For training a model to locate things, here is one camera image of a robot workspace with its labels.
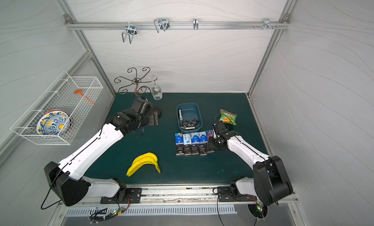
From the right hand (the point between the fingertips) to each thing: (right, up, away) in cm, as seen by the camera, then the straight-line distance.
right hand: (212, 143), depth 88 cm
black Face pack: (-17, +11, +11) cm, 23 cm away
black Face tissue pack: (-15, -4, 0) cm, 16 cm away
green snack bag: (+13, +15, +11) cm, 22 cm away
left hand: (-34, +17, -11) cm, 40 cm away
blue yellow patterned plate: (-73, +16, -26) cm, 79 cm away
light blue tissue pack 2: (-5, +3, +5) cm, 7 cm away
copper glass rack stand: (-41, +32, -10) cm, 53 cm away
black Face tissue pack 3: (-6, -4, 0) cm, 7 cm away
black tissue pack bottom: (-13, +8, +8) cm, 18 cm away
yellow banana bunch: (-38, -6, -8) cm, 39 cm away
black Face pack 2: (-11, +11, +13) cm, 21 cm away
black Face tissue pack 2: (-10, -4, 0) cm, 11 cm away
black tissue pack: (-21, +17, +13) cm, 30 cm away
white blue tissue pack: (-16, +2, +5) cm, 17 cm away
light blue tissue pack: (-11, +2, +5) cm, 12 cm away
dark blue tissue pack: (-21, +2, +5) cm, 22 cm away
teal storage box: (-14, +19, +20) cm, 31 cm away
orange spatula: (-75, +31, -10) cm, 82 cm away
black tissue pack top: (-2, -3, 0) cm, 4 cm away
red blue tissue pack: (-1, +5, +7) cm, 9 cm away
